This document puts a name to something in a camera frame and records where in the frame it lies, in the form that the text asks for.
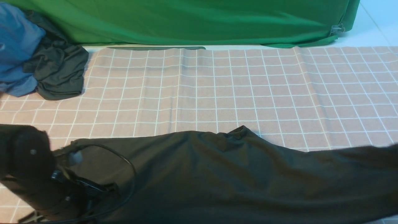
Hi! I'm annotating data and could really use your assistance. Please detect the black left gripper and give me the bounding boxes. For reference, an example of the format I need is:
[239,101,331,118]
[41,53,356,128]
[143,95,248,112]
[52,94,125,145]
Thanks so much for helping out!
[1,124,118,223]

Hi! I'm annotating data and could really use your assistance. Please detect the blue cloth garment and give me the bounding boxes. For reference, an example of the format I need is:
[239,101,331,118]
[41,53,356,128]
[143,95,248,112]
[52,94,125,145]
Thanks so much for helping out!
[0,2,46,97]

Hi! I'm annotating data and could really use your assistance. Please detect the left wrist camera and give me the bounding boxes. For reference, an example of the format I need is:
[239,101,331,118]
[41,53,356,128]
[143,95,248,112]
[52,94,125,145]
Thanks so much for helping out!
[67,151,83,166]

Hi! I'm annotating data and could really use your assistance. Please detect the pink checkered table mat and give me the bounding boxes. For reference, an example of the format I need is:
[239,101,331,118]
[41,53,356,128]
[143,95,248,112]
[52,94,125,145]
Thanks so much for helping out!
[0,46,398,151]

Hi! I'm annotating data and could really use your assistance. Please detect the dark gray long-sleeve shirt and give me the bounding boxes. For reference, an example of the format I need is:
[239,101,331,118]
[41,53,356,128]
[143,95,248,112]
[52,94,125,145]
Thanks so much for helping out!
[55,126,398,224]

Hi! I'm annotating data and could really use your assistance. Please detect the silver binder clip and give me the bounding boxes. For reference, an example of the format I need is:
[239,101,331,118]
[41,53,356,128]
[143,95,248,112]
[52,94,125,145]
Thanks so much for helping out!
[330,24,345,36]

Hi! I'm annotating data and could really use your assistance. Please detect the dark teal crumpled garment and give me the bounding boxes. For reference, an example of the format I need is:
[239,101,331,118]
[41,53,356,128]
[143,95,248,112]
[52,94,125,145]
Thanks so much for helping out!
[23,10,89,100]

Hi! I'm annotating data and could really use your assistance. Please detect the green backdrop cloth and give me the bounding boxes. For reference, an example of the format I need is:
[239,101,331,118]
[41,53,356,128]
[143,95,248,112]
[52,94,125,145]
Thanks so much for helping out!
[6,0,360,48]

